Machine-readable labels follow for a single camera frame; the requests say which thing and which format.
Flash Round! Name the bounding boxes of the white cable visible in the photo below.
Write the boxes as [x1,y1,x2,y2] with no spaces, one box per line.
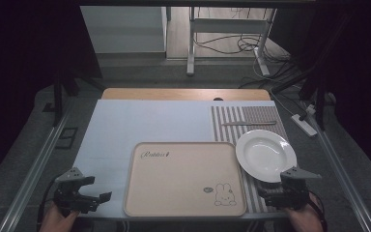
[253,56,299,118]

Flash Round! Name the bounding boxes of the white cabinet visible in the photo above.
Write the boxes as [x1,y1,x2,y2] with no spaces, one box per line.
[79,6,169,54]

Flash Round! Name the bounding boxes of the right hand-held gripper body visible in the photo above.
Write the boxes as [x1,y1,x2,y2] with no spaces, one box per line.
[278,165,323,211]

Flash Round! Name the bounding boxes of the person's left hand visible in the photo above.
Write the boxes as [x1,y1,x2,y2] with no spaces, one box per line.
[39,202,80,232]

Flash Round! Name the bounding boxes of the aluminium rail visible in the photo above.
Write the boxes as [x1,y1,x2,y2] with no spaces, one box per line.
[304,110,371,232]
[0,104,75,232]

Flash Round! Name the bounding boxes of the black curtain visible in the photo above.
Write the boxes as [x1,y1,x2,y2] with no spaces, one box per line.
[269,0,371,177]
[0,0,103,191]

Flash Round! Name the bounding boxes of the black metal stand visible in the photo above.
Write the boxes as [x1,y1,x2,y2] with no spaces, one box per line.
[299,72,329,131]
[42,69,80,128]

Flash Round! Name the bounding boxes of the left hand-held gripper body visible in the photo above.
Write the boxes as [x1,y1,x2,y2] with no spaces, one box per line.
[52,166,91,218]

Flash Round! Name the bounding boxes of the black floor frame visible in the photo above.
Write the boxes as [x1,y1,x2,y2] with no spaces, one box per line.
[54,127,79,150]

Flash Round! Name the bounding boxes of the grey chopsticks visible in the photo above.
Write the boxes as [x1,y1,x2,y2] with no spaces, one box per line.
[221,120,277,127]

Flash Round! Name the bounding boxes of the grey striped placemat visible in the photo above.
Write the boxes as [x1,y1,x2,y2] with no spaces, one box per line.
[210,105,290,215]

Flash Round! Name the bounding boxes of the white ceramic plate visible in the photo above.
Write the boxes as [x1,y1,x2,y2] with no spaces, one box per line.
[235,129,298,184]

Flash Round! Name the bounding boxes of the white power strip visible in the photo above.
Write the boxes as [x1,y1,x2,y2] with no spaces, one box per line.
[291,113,319,138]

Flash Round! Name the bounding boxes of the white metal desk frame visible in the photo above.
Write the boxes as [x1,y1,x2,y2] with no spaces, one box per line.
[185,7,278,77]

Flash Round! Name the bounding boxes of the beige tray with rabbit print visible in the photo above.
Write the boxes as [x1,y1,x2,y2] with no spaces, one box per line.
[123,141,247,218]

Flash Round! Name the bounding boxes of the tangle of floor cables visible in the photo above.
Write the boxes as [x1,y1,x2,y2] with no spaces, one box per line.
[194,32,293,64]

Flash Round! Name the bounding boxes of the person's right hand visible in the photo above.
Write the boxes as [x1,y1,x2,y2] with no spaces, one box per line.
[283,194,326,232]

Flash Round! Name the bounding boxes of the pale blue table cover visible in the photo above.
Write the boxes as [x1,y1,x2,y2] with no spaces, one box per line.
[71,99,288,222]

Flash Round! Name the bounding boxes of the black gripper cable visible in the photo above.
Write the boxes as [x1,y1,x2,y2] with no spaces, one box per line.
[36,180,58,228]
[308,190,328,232]

